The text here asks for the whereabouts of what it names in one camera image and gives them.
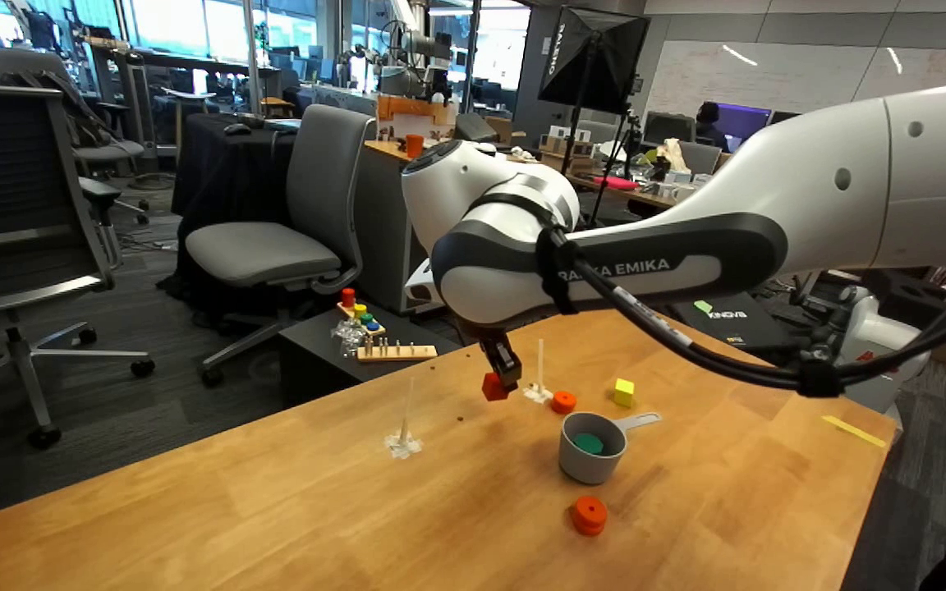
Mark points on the cluttered wooden desk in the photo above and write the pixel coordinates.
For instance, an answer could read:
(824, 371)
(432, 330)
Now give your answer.
(629, 185)

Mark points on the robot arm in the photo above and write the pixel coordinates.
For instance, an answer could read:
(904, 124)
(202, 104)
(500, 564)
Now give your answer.
(686, 213)

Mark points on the black case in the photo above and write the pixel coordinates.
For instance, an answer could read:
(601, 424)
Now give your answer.
(732, 320)

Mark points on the table with black cloth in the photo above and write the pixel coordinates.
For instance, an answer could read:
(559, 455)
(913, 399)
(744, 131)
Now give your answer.
(222, 180)

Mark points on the black mesh office chair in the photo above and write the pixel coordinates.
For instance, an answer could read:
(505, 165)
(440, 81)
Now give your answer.
(13, 197)

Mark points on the orange cup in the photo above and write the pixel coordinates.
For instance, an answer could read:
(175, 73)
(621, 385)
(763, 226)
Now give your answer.
(414, 146)

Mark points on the clear plastic bag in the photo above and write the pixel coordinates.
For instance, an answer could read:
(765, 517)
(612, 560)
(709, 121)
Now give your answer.
(348, 336)

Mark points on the softbox light on stand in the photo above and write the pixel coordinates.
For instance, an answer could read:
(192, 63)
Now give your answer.
(592, 57)

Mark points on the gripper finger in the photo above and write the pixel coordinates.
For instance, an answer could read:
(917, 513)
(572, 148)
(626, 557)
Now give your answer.
(504, 359)

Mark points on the white machine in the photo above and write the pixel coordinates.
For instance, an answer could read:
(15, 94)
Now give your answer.
(884, 336)

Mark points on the red cube block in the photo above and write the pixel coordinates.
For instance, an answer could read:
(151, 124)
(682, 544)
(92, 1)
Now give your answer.
(494, 388)

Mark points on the row of office chairs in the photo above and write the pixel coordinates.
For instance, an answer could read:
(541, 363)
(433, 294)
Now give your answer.
(71, 107)

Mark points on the wooden toy with coloured pegs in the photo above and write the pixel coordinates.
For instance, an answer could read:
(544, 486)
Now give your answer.
(358, 316)

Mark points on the grey cabinet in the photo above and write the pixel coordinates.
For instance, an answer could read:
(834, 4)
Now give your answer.
(383, 230)

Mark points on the clear peg stand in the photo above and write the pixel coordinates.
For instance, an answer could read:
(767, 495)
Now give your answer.
(404, 443)

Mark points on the yellow cube block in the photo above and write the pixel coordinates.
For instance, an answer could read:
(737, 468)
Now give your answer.
(623, 394)

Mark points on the white peg stand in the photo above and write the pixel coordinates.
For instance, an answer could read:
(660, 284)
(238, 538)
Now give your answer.
(539, 386)

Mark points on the stack of orange discs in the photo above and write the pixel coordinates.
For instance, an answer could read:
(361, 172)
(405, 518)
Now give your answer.
(589, 517)

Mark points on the grey office chair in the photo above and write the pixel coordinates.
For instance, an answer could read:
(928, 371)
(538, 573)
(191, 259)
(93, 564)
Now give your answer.
(264, 254)

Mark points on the wooden peg board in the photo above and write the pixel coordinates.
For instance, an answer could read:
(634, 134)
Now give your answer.
(395, 354)

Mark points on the green disc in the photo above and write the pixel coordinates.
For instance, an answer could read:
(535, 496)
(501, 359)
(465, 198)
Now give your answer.
(588, 444)

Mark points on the monitor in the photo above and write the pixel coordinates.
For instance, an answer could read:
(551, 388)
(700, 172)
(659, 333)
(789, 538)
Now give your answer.
(742, 121)

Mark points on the yellow tape strip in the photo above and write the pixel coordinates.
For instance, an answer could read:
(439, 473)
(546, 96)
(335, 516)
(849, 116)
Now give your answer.
(851, 431)

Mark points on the black low table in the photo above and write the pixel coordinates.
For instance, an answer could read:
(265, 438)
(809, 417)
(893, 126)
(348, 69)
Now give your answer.
(317, 369)

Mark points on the orange disc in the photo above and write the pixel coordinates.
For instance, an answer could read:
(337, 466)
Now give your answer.
(563, 402)

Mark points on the person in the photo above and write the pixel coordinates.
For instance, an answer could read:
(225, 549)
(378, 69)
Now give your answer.
(709, 123)

